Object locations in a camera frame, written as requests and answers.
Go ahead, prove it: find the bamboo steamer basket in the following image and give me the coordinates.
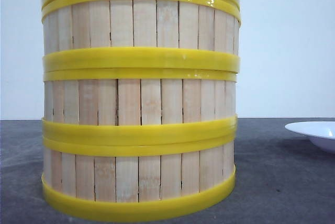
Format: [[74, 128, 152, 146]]
[[42, 79, 237, 155], [42, 0, 240, 81], [42, 137, 236, 222]]

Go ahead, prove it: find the white plate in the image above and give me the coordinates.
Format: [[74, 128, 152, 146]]
[[285, 121, 335, 153]]

